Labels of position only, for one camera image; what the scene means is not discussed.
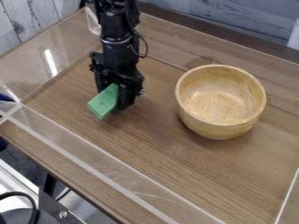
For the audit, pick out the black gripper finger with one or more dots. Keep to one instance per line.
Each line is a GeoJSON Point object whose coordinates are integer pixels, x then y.
{"type": "Point", "coordinates": [126, 96]}
{"type": "Point", "coordinates": [104, 79]}

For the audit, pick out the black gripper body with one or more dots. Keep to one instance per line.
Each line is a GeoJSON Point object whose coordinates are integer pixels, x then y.
{"type": "Point", "coordinates": [119, 58]}

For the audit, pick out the green rectangular block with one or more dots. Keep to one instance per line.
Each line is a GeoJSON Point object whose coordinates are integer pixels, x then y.
{"type": "Point", "coordinates": [104, 102]}

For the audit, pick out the brown wooden bowl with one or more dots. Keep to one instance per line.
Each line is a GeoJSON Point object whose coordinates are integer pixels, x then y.
{"type": "Point", "coordinates": [220, 101]}

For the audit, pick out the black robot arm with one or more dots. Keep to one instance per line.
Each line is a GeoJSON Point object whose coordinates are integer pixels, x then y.
{"type": "Point", "coordinates": [118, 18]}

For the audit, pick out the black table leg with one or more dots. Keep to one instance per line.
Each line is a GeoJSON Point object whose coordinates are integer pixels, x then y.
{"type": "Point", "coordinates": [50, 184]}

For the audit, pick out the clear acrylic tray wall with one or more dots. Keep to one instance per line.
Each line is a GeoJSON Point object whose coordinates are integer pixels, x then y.
{"type": "Point", "coordinates": [136, 163]}

